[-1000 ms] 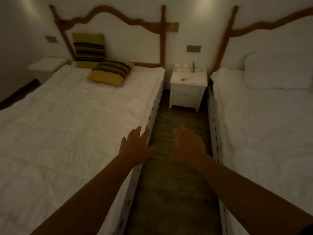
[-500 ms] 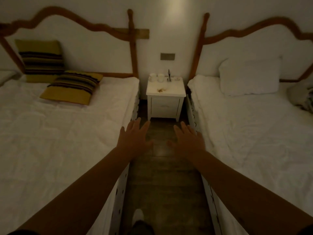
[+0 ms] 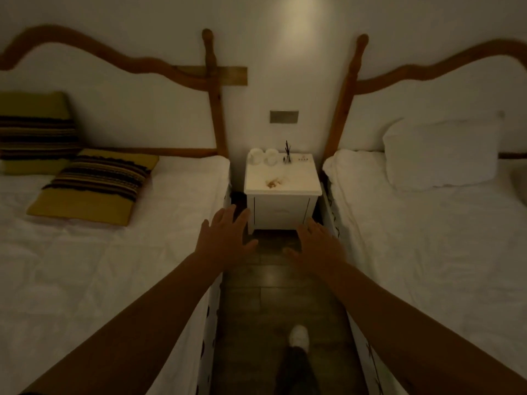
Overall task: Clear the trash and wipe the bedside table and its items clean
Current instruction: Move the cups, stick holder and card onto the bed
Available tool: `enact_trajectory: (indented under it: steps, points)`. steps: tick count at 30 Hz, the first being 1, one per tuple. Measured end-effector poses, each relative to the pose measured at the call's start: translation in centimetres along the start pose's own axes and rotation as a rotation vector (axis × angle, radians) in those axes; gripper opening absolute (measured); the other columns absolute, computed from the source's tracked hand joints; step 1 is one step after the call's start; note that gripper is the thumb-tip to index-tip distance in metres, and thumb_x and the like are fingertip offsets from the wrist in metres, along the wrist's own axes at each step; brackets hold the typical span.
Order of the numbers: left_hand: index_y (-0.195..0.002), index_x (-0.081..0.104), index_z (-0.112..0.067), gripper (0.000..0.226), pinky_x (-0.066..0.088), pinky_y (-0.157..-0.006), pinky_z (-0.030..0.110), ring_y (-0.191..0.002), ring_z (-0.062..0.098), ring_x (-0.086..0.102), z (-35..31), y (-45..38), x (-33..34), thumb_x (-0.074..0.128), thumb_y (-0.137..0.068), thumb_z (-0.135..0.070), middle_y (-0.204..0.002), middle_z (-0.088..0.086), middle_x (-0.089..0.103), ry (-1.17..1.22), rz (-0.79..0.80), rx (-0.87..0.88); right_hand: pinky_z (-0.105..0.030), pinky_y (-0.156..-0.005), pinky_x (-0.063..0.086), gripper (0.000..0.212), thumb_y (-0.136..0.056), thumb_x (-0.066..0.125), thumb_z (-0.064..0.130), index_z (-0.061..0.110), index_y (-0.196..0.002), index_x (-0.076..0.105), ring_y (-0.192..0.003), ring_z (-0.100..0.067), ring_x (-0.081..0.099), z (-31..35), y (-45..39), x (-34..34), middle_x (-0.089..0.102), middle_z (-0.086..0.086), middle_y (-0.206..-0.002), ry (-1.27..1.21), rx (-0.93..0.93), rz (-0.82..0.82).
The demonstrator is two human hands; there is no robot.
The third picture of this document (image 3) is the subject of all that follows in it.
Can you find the person's left hand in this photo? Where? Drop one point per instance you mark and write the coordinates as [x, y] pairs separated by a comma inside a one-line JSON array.
[[224, 242]]

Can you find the white quilted bed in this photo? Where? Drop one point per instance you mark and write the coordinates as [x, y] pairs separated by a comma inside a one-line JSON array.
[[453, 250], [82, 263]]

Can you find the brass wall switch plate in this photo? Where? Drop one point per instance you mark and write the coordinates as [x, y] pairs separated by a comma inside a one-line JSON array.
[[284, 117]]

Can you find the wooden wall plank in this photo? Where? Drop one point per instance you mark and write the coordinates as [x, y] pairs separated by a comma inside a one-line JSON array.
[[232, 76]]

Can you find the small white sign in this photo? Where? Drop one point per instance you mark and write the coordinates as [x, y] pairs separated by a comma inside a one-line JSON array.
[[303, 158]]

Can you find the reed diffuser with black sticks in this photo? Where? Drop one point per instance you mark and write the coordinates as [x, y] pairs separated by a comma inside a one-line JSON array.
[[287, 157]]

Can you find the crumbs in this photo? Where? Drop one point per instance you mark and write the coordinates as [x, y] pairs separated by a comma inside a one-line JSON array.
[[273, 183]]

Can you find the white cup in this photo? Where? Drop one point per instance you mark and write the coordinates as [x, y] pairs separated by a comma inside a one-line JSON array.
[[271, 156], [255, 156]]

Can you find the person's right hand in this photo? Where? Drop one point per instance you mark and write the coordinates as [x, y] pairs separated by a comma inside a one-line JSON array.
[[321, 255]]

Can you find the white pillow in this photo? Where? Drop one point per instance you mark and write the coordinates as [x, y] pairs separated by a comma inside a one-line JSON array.
[[440, 156]]

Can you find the person's right leg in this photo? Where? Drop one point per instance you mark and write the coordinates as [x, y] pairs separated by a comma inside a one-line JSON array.
[[296, 374]]

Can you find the striped yellow pillow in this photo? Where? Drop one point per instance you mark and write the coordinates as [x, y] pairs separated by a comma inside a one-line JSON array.
[[37, 135], [94, 180]]

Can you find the person's left forearm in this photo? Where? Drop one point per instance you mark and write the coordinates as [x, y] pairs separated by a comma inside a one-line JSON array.
[[123, 333]]

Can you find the person's right forearm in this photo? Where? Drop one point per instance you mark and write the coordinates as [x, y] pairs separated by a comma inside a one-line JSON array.
[[411, 324]]

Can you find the white nightstand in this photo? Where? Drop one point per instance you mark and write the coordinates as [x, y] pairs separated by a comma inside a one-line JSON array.
[[280, 211]]

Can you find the curved wooden headboard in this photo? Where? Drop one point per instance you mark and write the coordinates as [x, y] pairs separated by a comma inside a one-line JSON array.
[[346, 111], [216, 111]]

